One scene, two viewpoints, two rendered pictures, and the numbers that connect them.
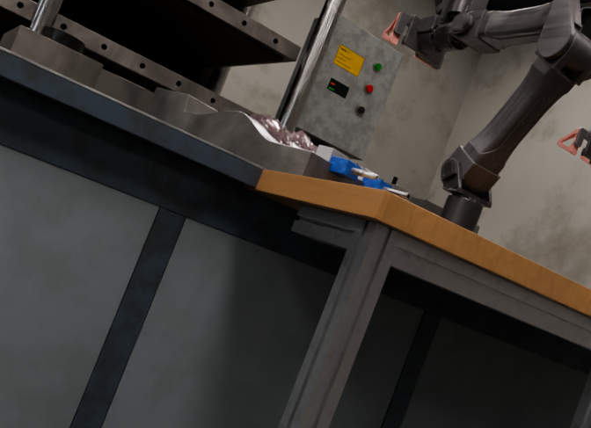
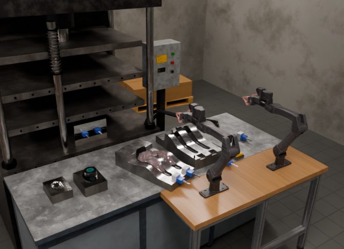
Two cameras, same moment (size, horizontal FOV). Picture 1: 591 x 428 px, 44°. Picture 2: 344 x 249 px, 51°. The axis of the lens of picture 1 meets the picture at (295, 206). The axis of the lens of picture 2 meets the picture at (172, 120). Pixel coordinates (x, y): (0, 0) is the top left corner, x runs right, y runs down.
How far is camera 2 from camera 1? 1.66 m
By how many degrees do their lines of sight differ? 29
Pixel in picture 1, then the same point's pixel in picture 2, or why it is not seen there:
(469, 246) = (217, 218)
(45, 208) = (115, 228)
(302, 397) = not seen: outside the picture
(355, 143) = (174, 82)
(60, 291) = (126, 238)
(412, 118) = not seen: outside the picture
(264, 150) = (157, 181)
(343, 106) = (165, 74)
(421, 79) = not seen: outside the picture
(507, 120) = (219, 166)
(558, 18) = (224, 147)
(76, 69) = (101, 186)
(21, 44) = (87, 191)
